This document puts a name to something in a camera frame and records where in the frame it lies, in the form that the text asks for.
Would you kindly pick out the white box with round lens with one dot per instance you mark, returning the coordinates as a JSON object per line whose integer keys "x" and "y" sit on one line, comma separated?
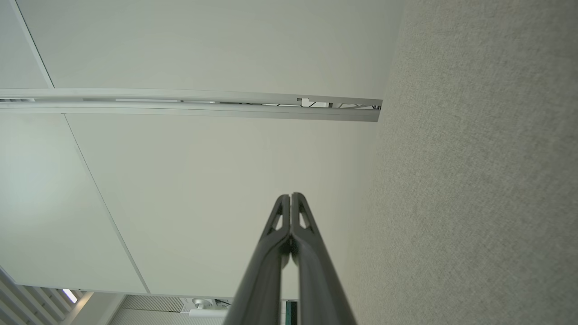
{"x": 203, "y": 311}

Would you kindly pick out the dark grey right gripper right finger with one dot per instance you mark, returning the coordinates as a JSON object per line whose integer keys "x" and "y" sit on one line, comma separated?
{"x": 318, "y": 293}

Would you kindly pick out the grey metal partition post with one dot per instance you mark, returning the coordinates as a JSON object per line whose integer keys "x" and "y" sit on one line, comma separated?
{"x": 180, "y": 110}

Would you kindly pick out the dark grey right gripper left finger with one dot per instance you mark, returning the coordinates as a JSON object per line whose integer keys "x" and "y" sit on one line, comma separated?
{"x": 262, "y": 289}

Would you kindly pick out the white slatted panel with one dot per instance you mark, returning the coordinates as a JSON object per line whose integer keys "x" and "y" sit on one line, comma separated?
{"x": 27, "y": 302}

